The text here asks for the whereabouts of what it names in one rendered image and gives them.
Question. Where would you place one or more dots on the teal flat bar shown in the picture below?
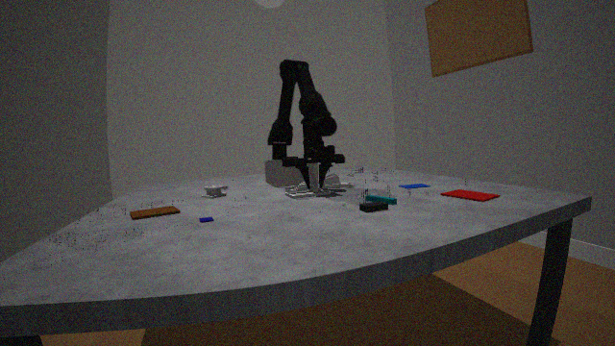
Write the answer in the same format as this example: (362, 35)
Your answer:
(376, 198)

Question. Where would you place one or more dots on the red flat plate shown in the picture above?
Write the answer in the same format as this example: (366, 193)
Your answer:
(471, 195)

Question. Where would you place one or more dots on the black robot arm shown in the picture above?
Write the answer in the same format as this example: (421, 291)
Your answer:
(318, 120)

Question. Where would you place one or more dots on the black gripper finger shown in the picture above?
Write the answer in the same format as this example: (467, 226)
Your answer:
(304, 171)
(323, 169)

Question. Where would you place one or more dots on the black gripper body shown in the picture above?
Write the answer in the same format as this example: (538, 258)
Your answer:
(302, 162)

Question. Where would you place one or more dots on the brown flat bar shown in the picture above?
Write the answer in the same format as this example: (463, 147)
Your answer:
(139, 214)

